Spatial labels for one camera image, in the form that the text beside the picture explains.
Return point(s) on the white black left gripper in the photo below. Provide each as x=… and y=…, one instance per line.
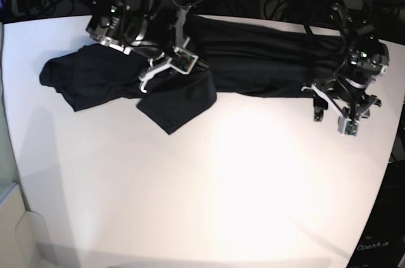
x=346, y=95

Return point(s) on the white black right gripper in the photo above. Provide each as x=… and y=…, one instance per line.
x=163, y=42

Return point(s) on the black long sleeve shirt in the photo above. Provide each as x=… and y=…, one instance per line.
x=249, y=60

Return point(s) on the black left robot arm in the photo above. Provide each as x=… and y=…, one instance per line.
x=115, y=25

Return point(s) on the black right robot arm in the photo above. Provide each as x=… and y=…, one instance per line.
x=365, y=54

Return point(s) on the black OpenArm case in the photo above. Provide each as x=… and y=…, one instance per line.
x=382, y=241

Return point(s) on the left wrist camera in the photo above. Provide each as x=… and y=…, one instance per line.
x=183, y=60

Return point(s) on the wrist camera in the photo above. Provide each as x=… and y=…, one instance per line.
x=346, y=126
x=183, y=60

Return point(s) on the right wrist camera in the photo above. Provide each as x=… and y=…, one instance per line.
x=346, y=126

